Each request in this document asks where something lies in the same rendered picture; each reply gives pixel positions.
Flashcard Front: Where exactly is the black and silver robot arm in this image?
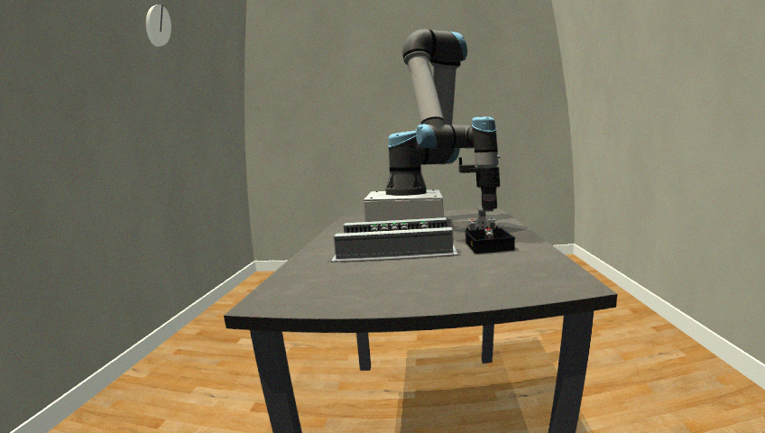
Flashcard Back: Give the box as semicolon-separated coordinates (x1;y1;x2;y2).
385;29;498;196

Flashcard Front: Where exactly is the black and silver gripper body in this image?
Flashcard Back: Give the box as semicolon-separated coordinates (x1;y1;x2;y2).
459;152;500;209

